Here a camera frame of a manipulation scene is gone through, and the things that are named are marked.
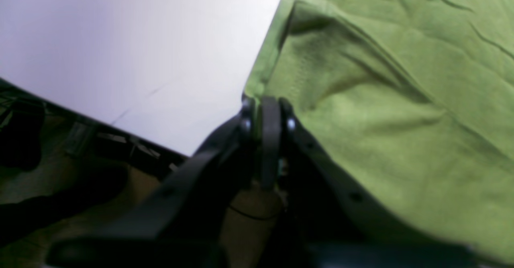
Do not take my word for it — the green T-shirt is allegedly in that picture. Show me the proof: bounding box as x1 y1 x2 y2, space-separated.
245 0 514 266

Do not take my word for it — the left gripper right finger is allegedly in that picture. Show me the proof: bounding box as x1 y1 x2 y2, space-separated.
261 96 478 268

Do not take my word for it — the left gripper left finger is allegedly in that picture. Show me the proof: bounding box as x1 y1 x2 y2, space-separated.
47 98 256 268

